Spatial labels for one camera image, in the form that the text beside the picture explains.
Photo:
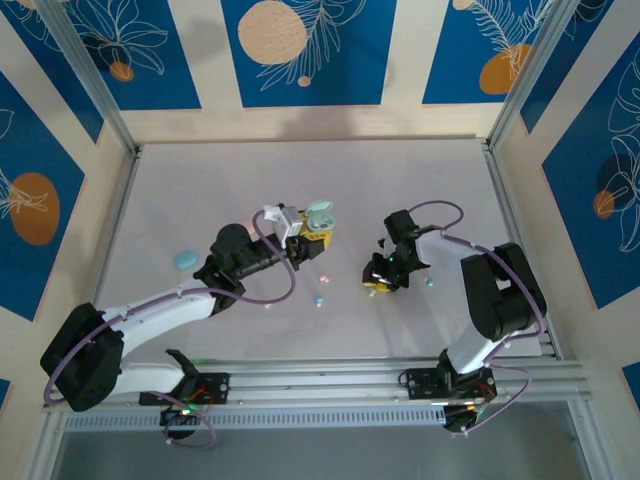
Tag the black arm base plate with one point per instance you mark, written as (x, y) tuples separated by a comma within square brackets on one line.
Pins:
[(420, 385), (215, 387)]

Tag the mint green earbud charging case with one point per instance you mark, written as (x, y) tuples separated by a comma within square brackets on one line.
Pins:
[(320, 207)]

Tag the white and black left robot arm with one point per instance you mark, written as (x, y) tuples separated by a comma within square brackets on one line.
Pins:
[(150, 310)]

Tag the aluminium frame post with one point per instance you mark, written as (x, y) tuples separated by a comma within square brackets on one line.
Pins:
[(101, 95), (45, 450), (592, 450), (545, 75)]

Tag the aluminium table side rail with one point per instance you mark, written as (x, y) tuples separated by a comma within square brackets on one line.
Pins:
[(122, 200), (508, 200)]

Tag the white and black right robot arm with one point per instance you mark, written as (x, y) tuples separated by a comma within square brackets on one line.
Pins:
[(500, 290)]

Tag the blue earbud charging case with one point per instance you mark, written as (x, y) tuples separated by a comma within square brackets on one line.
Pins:
[(186, 260)]

